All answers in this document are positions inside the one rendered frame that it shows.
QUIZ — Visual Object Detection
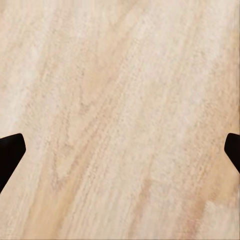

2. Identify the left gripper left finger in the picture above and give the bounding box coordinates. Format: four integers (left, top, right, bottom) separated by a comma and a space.
0, 133, 26, 193

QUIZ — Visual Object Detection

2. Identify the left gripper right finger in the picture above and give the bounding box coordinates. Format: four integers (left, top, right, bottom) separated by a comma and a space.
224, 133, 240, 173

